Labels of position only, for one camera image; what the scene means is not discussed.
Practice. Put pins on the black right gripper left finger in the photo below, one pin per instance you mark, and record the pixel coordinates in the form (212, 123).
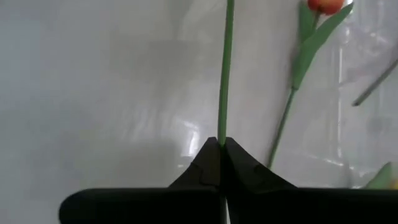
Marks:
(140, 207)

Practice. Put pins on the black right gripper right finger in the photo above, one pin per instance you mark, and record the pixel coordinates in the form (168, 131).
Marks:
(295, 207)

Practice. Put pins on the purple artificial tulip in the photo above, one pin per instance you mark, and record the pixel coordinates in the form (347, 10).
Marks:
(225, 77)

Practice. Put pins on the orange artificial tulip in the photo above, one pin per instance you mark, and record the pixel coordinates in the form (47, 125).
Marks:
(311, 46)

